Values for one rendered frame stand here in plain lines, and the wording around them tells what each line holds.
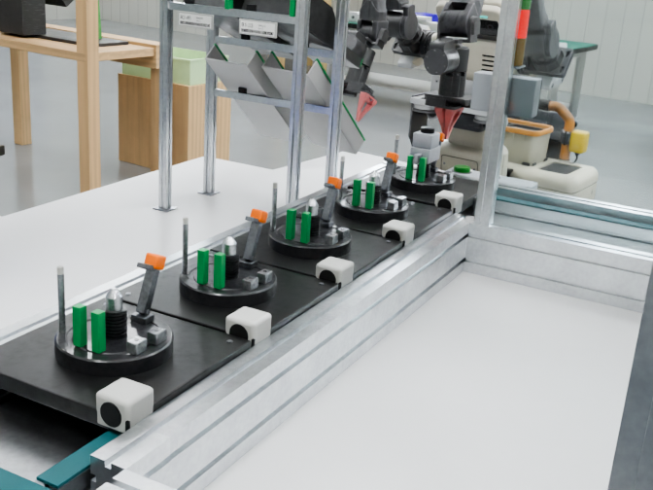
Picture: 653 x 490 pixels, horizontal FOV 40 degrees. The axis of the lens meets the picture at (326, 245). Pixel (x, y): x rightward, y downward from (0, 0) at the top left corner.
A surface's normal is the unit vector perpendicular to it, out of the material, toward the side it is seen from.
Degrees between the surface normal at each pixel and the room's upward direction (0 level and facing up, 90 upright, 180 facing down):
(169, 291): 0
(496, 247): 90
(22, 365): 0
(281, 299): 0
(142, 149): 90
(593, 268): 90
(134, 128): 90
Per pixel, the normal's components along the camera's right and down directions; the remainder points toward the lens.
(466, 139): -0.58, 0.36
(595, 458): 0.07, -0.94
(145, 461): 0.88, 0.21
